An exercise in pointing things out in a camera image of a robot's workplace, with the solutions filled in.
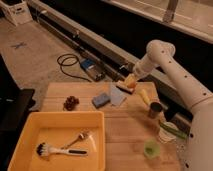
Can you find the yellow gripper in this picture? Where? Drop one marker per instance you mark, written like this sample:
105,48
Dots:
130,78

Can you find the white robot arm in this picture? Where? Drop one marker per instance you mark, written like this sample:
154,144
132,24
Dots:
197,98

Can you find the metal cup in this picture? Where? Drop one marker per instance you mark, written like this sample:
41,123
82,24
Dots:
155,109

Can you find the green plastic cup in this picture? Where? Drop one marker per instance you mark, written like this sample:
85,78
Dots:
151,149

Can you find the banana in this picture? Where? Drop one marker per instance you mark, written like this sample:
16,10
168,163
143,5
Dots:
145,97

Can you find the light blue cloth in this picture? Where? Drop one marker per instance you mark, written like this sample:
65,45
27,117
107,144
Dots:
117,97

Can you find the blue power box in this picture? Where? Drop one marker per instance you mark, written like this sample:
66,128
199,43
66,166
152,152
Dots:
92,69

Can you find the blue sponge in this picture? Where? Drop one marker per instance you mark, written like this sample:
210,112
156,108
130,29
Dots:
100,100

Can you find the bunch of grapes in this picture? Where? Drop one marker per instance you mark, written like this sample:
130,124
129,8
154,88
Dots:
70,103

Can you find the yellow plastic bin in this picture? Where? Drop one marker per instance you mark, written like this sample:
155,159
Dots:
58,129

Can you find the dish brush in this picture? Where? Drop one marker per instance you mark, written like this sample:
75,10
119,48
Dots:
45,150

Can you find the black chair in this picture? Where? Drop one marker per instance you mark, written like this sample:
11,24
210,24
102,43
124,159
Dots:
15,104

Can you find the white crate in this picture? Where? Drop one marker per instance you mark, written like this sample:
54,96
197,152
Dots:
17,14

